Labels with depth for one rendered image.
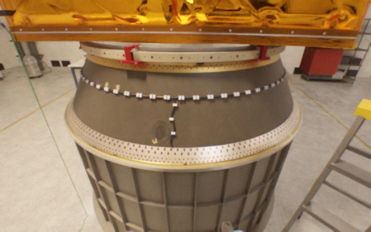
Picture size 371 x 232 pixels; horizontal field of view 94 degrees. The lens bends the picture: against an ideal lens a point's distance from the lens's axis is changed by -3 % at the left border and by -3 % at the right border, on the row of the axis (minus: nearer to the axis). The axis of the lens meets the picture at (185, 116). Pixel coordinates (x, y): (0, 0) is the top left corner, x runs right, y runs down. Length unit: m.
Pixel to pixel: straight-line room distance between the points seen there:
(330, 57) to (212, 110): 0.70
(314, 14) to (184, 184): 1.11
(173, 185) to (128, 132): 0.42
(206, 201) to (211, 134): 0.50
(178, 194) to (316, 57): 1.14
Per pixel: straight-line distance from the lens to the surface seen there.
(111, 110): 1.18
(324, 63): 1.27
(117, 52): 1.13
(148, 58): 1.02
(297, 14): 1.08
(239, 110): 1.11
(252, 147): 1.16
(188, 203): 1.33
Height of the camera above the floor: 1.89
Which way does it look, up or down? 30 degrees down
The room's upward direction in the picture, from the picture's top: straight up
